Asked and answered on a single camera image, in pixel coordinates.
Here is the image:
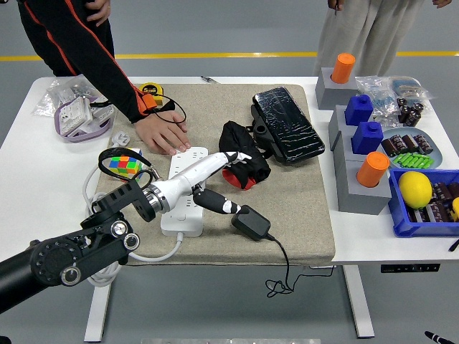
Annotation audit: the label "black plastic bracket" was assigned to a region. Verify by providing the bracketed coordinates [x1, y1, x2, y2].
[246, 103, 279, 161]

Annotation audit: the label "thin black adapter cord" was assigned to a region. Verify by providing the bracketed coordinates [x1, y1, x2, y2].
[265, 234, 334, 297]

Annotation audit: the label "yellow lemon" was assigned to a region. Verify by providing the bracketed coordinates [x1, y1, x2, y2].
[397, 171, 433, 210]

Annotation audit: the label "clear bag of blue parts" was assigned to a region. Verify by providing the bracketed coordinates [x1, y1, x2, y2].
[389, 75, 433, 101]
[354, 75, 399, 125]

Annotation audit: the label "white wall socket panel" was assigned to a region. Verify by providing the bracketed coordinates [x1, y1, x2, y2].
[59, 98, 93, 134]
[91, 96, 115, 126]

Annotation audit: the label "person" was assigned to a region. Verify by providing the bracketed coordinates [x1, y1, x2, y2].
[16, 0, 116, 94]
[313, 0, 453, 78]

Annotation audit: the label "purple plastic basket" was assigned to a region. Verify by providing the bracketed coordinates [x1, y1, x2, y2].
[53, 95, 118, 143]

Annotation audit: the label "white table leg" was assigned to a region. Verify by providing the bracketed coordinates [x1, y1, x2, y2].
[340, 265, 376, 338]
[82, 279, 112, 342]

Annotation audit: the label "blue bottle-shaped block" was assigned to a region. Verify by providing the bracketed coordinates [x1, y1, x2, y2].
[344, 94, 374, 126]
[350, 121, 384, 156]

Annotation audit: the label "blue plastic bin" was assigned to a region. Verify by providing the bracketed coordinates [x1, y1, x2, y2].
[388, 168, 459, 238]

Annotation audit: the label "black red folded umbrella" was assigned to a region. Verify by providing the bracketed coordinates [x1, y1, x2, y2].
[218, 120, 273, 191]

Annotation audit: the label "small colourful puzzle cube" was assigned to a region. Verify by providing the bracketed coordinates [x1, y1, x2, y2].
[107, 147, 144, 176]

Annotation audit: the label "blue-grey plate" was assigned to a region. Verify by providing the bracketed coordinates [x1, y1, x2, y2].
[379, 127, 443, 170]

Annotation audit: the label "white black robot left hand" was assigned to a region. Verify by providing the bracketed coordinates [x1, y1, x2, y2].
[157, 150, 253, 216]

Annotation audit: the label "black table control panel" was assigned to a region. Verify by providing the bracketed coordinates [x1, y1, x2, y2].
[379, 263, 441, 274]

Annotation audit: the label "black plastic-wrapped flat case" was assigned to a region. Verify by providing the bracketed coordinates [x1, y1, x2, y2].
[252, 86, 326, 165]

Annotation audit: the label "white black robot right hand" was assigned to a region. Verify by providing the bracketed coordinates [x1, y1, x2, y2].
[424, 330, 459, 344]

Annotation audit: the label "person's right hand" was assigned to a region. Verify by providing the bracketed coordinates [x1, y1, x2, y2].
[134, 110, 191, 156]

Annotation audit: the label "white power strip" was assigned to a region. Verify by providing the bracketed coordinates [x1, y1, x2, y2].
[160, 145, 209, 237]

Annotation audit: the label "black power adapter plug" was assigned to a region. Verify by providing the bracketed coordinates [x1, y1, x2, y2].
[231, 204, 273, 242]

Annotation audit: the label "person's left hand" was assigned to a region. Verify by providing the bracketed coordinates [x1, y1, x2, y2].
[85, 0, 111, 27]

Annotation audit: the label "silver metal bar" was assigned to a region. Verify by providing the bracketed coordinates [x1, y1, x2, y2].
[140, 338, 322, 344]

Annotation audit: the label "orange wrist device with cord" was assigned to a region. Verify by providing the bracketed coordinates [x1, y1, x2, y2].
[138, 92, 187, 125]

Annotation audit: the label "white power strip cable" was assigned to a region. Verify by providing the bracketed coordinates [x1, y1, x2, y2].
[82, 164, 186, 287]

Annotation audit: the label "white three-pin plug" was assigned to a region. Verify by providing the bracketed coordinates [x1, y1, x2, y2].
[109, 130, 132, 148]

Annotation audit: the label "large grey block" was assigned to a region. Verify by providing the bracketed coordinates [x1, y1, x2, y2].
[336, 159, 392, 216]

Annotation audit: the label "orange cylinder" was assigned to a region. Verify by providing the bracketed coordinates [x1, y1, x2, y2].
[355, 151, 391, 189]
[331, 53, 356, 85]

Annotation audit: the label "grey-brown fabric mat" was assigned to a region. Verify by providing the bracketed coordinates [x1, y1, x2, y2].
[81, 84, 337, 267]

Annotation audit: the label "clear plastic bags of parts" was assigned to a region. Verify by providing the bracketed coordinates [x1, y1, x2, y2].
[32, 77, 105, 118]

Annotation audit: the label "yellow tape measure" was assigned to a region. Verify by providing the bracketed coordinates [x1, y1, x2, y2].
[89, 82, 165, 108]

